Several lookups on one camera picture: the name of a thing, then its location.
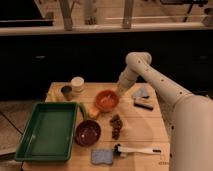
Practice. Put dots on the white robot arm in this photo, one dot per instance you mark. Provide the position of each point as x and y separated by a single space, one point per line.
191 144

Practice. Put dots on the green vegetable toy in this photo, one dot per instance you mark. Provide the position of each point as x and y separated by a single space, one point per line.
83 111

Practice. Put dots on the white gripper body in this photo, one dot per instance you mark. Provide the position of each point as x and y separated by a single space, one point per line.
127 79

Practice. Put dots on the green plastic tray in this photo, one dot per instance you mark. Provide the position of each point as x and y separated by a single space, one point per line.
49 132

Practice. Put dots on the wooden table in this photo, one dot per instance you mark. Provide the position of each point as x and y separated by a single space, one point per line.
142 129

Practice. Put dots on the silver metal fork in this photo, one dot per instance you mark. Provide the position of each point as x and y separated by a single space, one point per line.
106 99

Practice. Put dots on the white cylindrical container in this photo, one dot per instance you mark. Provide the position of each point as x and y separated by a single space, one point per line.
77 84

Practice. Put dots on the black rectangular block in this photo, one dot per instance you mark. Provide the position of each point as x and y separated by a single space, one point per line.
141 105

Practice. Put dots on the grey blue cloth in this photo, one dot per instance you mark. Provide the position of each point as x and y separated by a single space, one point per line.
140 93

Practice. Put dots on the orange bowl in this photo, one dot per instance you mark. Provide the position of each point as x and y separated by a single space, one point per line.
106 106

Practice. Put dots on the dark red bowl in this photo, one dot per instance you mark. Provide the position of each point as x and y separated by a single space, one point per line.
87 133

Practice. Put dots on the grey metal cup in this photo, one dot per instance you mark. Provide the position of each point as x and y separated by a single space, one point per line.
67 92

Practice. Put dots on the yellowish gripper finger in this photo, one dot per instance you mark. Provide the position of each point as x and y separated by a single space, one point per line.
120 92

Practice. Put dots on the bunch of dark grapes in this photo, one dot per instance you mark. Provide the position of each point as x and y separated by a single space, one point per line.
117 125

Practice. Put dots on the blue sponge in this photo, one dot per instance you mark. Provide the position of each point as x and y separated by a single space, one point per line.
102 156

